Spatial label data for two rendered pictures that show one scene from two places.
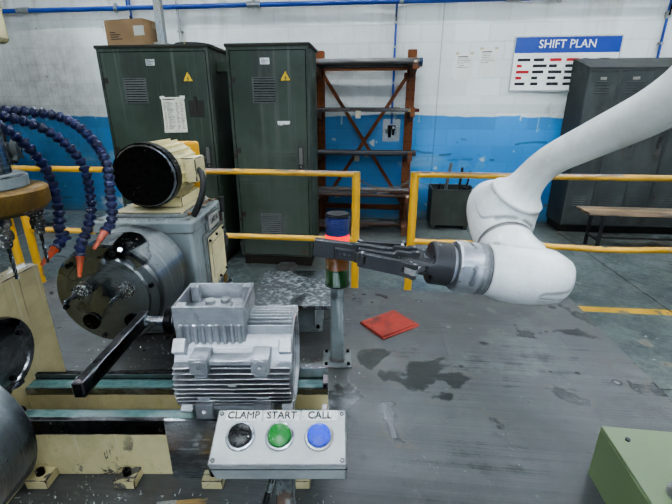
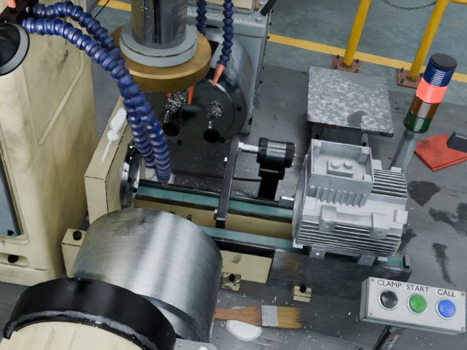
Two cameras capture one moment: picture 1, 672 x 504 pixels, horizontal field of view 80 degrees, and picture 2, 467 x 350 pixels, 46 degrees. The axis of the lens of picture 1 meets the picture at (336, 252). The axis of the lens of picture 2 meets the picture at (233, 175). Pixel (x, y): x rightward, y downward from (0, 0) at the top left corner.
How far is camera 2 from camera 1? 0.59 m
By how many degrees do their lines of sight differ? 25
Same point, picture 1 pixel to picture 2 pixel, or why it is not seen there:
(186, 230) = (256, 33)
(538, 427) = not seen: outside the picture
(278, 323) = (395, 194)
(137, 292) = (223, 112)
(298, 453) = (431, 319)
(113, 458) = not seen: hidden behind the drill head
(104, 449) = not seen: hidden behind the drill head
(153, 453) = (254, 268)
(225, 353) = (346, 214)
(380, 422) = (433, 264)
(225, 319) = (354, 188)
